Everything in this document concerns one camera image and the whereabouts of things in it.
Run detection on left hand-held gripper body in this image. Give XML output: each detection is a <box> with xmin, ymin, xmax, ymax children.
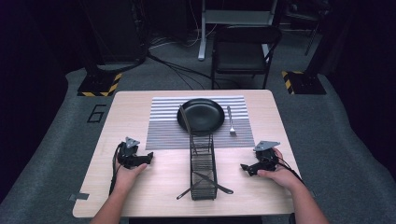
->
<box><xmin>116</xmin><ymin>136</ymin><xmax>145</xmax><ymax>171</ymax></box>

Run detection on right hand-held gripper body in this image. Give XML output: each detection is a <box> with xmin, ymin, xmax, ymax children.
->
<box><xmin>252</xmin><ymin>140</ymin><xmax>280</xmax><ymax>174</ymax></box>

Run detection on person's left hand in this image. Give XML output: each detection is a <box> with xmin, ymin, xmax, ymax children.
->
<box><xmin>112</xmin><ymin>161</ymin><xmax>149</xmax><ymax>194</ymax></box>

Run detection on person's right hand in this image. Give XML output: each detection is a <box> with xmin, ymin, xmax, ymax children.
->
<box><xmin>256</xmin><ymin>147</ymin><xmax>301</xmax><ymax>191</ymax></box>

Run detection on grey striped placemat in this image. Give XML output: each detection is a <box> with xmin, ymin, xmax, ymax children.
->
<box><xmin>145</xmin><ymin>95</ymin><xmax>256</xmax><ymax>151</ymax></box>

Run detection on silver table knife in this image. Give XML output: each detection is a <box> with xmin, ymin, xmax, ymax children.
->
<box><xmin>178</xmin><ymin>105</ymin><xmax>192</xmax><ymax>136</ymax></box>

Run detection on silver fork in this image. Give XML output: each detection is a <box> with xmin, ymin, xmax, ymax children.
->
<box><xmin>226</xmin><ymin>105</ymin><xmax>237</xmax><ymax>136</ymax></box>

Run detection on black tape numeral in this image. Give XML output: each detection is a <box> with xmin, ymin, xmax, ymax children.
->
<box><xmin>86</xmin><ymin>104</ymin><xmax>107</xmax><ymax>124</ymax></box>

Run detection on grey tape strip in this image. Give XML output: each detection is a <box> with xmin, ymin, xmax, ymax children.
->
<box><xmin>68</xmin><ymin>192</ymin><xmax>91</xmax><ymax>202</ymax></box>

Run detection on black round plate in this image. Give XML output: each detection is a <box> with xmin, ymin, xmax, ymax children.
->
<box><xmin>176</xmin><ymin>97</ymin><xmax>226</xmax><ymax>134</ymax></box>

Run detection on black stand with striped base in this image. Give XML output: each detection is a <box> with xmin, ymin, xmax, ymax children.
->
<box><xmin>281</xmin><ymin>31</ymin><xmax>332</xmax><ymax>95</ymax></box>
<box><xmin>77</xmin><ymin>0</ymin><xmax>123</xmax><ymax>98</ymax></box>

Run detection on black folding chair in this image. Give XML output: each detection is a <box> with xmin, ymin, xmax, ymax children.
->
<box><xmin>210</xmin><ymin>24</ymin><xmax>283</xmax><ymax>91</ymax></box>

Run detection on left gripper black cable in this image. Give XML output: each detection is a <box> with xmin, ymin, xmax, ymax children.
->
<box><xmin>108</xmin><ymin>142</ymin><xmax>125</xmax><ymax>196</ymax></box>

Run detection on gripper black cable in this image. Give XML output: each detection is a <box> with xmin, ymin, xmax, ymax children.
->
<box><xmin>108</xmin><ymin>142</ymin><xmax>125</xmax><ymax>196</ymax></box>
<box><xmin>275</xmin><ymin>155</ymin><xmax>305</xmax><ymax>185</ymax></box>

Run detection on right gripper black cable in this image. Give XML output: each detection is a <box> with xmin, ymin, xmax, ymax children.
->
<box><xmin>275</xmin><ymin>155</ymin><xmax>305</xmax><ymax>185</ymax></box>

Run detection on dark long-handled knife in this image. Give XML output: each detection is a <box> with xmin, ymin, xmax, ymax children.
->
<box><xmin>193</xmin><ymin>172</ymin><xmax>234</xmax><ymax>195</ymax></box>

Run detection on black wire cutlery basket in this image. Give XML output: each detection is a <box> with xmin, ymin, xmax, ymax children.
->
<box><xmin>189</xmin><ymin>132</ymin><xmax>219</xmax><ymax>202</ymax></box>

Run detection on dark long-handled utensil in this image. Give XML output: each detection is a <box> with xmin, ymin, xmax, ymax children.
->
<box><xmin>176</xmin><ymin>186</ymin><xmax>195</xmax><ymax>201</ymax></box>

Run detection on black floor cable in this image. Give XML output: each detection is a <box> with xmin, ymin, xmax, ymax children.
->
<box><xmin>145</xmin><ymin>49</ymin><xmax>241</xmax><ymax>91</ymax></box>

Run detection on white floor cables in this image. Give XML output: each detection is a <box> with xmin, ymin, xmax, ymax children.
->
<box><xmin>148</xmin><ymin>21</ymin><xmax>219</xmax><ymax>50</ymax></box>

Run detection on white desk frame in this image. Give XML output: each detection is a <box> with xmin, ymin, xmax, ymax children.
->
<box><xmin>197</xmin><ymin>0</ymin><xmax>278</xmax><ymax>62</ymax></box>

